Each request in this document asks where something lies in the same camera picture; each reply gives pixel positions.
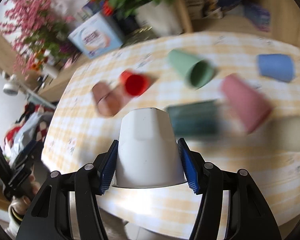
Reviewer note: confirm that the green plastic cup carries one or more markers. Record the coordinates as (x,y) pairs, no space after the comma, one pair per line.
(194,71)

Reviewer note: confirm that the blue plastic cup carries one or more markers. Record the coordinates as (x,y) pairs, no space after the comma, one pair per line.
(276,66)

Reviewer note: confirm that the pink plastic cup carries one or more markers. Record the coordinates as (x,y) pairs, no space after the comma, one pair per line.
(252,107)

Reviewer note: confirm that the white flower vase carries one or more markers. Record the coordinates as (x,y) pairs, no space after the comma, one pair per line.
(161,18)

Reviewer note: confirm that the brown transparent cup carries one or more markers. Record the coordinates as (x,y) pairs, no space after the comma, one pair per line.
(108,101)

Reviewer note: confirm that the white and black snack box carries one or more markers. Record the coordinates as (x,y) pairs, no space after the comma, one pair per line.
(200,9)

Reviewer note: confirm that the pink blossom branches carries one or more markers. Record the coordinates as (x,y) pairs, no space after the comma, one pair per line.
(41,34)

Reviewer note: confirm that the wooden shelf unit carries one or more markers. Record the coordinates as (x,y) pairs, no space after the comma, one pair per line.
(284,20)

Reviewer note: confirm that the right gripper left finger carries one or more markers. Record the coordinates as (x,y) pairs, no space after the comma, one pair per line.
(48,216)

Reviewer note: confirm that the beige plastic cup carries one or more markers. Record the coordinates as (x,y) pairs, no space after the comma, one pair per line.
(284,134)

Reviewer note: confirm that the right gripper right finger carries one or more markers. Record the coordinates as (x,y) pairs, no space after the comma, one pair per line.
(249,215)

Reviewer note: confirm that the light blue probiotic box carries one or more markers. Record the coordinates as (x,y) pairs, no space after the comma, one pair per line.
(97,36)

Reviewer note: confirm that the person's left hand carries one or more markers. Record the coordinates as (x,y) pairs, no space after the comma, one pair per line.
(24,191)

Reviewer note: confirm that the white plastic cup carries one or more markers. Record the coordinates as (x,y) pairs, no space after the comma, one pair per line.
(148,154)

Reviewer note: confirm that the purple small box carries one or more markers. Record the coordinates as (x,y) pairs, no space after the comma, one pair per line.
(259,16)

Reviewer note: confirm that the teal transparent cup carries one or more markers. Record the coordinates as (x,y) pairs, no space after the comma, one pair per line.
(194,120)

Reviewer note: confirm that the red plastic cup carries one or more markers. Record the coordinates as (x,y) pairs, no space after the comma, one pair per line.
(133,83)

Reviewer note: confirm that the yellow plaid tablecloth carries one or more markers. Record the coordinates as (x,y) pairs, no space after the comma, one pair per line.
(78,133)

